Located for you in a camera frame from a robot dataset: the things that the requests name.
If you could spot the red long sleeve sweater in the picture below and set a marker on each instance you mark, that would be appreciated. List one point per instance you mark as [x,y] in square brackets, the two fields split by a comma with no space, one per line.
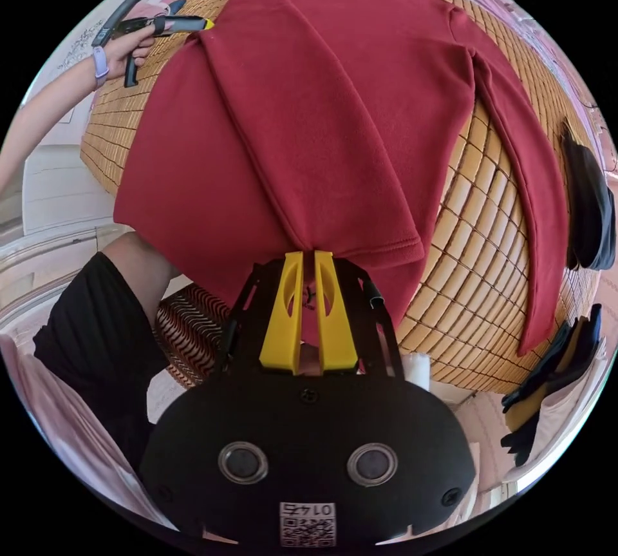
[314,106]

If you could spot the person's left hand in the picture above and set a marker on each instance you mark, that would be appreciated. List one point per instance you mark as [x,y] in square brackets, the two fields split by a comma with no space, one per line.
[120,56]

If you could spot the pile of dark clothes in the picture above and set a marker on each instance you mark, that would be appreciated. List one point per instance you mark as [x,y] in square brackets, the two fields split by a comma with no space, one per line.
[586,208]

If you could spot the person's body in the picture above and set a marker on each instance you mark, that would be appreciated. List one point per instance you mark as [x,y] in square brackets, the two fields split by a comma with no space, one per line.
[96,333]

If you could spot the pile of blue yellow clothes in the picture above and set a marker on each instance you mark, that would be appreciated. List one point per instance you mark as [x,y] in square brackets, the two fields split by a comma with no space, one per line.
[555,387]

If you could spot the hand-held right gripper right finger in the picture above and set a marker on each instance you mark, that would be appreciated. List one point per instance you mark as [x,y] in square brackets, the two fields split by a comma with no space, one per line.
[338,329]

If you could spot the zigzag patterned rug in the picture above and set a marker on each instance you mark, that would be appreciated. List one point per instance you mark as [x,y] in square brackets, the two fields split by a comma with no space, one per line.
[193,329]

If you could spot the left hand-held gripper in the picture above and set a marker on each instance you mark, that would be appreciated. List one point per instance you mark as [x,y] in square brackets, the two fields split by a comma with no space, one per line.
[179,24]

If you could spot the person's left forearm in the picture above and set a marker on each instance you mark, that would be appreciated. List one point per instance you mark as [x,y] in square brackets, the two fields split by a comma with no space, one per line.
[48,102]

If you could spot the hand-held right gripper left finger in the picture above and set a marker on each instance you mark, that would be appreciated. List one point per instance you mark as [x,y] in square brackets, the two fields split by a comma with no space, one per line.
[282,324]

